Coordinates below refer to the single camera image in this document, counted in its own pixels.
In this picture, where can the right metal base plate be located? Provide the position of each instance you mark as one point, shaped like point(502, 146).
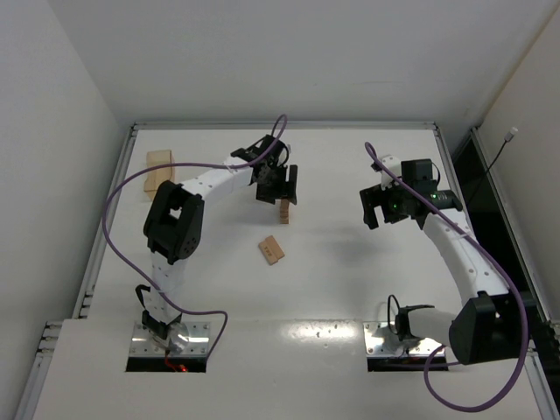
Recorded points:
point(382, 343)

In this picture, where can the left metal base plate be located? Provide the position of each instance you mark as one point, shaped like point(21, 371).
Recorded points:
point(186, 340)

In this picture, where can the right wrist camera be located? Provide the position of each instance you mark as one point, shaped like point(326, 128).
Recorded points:
point(393, 164)

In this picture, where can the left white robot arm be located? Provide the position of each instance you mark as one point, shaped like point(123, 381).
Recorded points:
point(174, 223)

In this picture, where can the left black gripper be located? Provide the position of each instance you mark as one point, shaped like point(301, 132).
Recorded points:
point(275, 187)

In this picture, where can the wooden block box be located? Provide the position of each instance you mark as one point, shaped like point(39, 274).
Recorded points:
point(157, 177)

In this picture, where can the metal base plate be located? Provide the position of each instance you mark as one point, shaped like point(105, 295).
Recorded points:
point(186, 340)
point(382, 343)

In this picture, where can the wood block numbered twelve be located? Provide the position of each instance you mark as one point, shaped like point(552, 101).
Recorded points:
point(275, 247)

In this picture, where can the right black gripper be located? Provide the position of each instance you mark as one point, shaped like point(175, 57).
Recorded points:
point(375, 199)

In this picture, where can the wood block with print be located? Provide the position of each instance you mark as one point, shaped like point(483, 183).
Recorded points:
point(267, 253)

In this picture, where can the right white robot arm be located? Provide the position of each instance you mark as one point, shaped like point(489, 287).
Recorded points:
point(489, 326)

